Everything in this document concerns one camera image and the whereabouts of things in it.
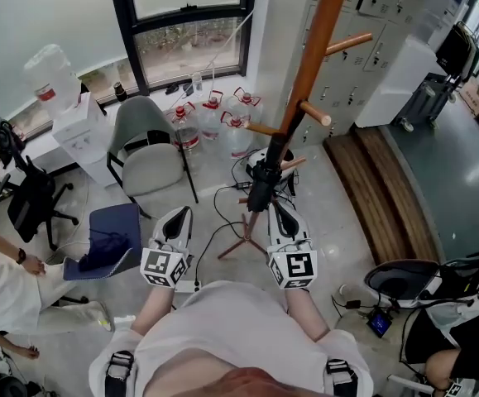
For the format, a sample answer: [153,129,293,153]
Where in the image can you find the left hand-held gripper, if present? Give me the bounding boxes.
[140,206,194,290]

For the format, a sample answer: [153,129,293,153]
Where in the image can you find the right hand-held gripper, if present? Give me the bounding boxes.
[266,203,319,290]

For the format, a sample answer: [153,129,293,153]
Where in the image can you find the black umbrella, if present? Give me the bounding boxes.
[247,132,294,214]

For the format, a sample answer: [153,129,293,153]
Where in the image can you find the wooden coat rack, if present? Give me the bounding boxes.
[217,0,373,261]

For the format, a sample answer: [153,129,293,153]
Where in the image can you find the person's right forearm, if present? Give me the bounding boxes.
[284,287,331,342]

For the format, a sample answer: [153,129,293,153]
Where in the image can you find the person's left forearm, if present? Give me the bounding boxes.
[131,285,175,334]

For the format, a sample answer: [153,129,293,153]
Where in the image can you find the clothes rack with dark garments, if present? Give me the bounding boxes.
[434,20,479,83]

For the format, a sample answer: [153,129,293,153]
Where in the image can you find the white floor power strip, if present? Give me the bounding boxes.
[175,279,203,294]

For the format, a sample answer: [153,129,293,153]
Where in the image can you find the blue grey chair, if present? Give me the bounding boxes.
[63,203,143,281]

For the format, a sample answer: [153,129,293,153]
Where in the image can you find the grey shell chair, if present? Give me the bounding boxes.
[106,95,199,218]

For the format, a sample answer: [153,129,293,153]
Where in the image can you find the dark blue cloth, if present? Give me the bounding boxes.
[77,229,131,272]

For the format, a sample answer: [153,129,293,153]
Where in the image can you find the wooden platform step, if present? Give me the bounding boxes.
[323,127,442,266]

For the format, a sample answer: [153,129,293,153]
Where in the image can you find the person's white shirt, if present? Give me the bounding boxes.
[89,280,375,397]

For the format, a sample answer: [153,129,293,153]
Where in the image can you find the white water dispenser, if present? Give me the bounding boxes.
[51,92,118,189]

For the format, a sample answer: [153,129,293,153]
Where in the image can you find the small black screen device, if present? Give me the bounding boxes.
[366,311,394,339]

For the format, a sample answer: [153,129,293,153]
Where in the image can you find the black office chair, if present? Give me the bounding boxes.
[0,120,79,251]

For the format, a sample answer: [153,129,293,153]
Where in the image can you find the grey metal lockers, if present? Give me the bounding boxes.
[259,0,434,148]

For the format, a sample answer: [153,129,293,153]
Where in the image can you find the grey trolley cart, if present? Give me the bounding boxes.
[400,72,458,131]

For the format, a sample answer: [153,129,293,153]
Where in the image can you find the large clear water jug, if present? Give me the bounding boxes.
[23,43,84,119]

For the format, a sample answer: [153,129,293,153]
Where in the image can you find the black framed window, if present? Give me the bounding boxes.
[108,0,261,98]

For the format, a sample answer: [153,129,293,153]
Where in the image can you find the cardboard box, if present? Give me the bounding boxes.
[457,76,479,117]

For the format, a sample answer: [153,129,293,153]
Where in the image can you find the black floor cable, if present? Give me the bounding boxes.
[193,184,248,285]

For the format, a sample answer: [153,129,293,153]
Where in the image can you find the black harness strap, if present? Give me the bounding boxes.
[105,350,135,397]
[325,358,358,397]

